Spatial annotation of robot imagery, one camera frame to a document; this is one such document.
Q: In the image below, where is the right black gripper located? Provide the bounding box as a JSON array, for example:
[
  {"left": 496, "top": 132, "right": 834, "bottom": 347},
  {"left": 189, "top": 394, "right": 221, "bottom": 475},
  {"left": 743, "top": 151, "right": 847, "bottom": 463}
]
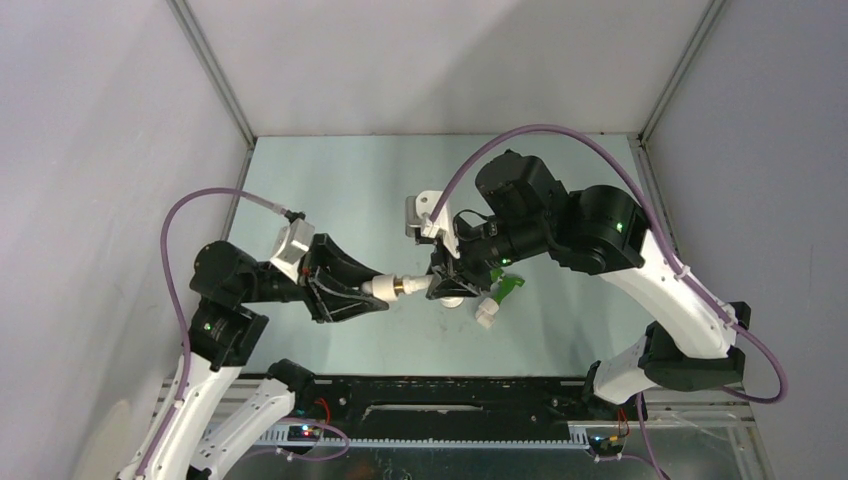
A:
[{"left": 424, "top": 215, "right": 549, "bottom": 298}]

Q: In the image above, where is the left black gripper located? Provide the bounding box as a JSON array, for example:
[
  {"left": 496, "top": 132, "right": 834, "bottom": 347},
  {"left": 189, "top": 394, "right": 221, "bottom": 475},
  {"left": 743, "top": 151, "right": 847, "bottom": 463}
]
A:
[{"left": 240, "top": 231, "right": 392, "bottom": 320}]

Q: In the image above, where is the white plastic faucet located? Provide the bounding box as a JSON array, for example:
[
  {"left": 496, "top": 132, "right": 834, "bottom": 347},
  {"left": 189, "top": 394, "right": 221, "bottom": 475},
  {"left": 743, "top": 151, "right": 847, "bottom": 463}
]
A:
[{"left": 393, "top": 274, "right": 464, "bottom": 309}]

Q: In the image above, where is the white elbow fitting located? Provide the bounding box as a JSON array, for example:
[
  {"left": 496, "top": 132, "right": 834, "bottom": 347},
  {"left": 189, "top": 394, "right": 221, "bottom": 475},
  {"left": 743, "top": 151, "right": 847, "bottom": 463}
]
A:
[
  {"left": 361, "top": 274, "right": 404, "bottom": 303},
  {"left": 474, "top": 298, "right": 500, "bottom": 329}
]

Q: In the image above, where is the green plastic faucet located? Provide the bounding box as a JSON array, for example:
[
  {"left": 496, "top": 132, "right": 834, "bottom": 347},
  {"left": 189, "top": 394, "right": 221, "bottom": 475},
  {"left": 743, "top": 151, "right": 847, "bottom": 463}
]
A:
[{"left": 490, "top": 268, "right": 525, "bottom": 305}]

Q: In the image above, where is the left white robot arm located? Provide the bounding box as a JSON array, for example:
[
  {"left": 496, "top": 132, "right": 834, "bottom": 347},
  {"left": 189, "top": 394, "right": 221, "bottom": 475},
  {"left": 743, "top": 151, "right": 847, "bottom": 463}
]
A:
[{"left": 117, "top": 234, "right": 404, "bottom": 479}]

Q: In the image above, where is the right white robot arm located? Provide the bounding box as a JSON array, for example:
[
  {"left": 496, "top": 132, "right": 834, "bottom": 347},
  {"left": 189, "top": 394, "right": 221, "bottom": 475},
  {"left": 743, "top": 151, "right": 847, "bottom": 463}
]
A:
[{"left": 405, "top": 151, "right": 750, "bottom": 418}]

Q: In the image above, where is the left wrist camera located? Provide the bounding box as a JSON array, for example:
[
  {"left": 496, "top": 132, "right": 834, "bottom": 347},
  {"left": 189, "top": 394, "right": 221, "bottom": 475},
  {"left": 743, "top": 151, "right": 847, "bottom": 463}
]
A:
[{"left": 269, "top": 212, "right": 315, "bottom": 283}]

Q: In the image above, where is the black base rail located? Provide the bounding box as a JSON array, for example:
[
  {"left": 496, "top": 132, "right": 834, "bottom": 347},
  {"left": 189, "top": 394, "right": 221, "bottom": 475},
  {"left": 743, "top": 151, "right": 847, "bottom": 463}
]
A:
[{"left": 264, "top": 360, "right": 649, "bottom": 445}]

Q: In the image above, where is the grey cable duct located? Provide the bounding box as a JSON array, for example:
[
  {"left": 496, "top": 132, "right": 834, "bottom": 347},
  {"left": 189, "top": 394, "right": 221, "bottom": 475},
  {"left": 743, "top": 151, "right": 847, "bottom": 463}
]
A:
[{"left": 254, "top": 424, "right": 590, "bottom": 450}]

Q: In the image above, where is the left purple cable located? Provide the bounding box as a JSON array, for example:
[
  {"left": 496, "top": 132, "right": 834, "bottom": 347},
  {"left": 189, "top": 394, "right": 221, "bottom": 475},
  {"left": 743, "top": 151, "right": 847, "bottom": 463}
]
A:
[{"left": 132, "top": 187, "right": 352, "bottom": 480}]

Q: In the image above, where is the purple cable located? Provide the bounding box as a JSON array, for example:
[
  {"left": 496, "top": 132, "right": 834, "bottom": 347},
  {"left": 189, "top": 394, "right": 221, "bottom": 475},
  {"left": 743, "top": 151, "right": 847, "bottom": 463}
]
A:
[
  {"left": 132, "top": 187, "right": 352, "bottom": 480},
  {"left": 427, "top": 123, "right": 791, "bottom": 480}
]

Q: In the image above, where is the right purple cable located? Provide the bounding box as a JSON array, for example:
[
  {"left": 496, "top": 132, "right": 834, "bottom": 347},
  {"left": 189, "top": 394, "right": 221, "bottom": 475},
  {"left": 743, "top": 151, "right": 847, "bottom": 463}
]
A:
[{"left": 427, "top": 123, "right": 791, "bottom": 480}]

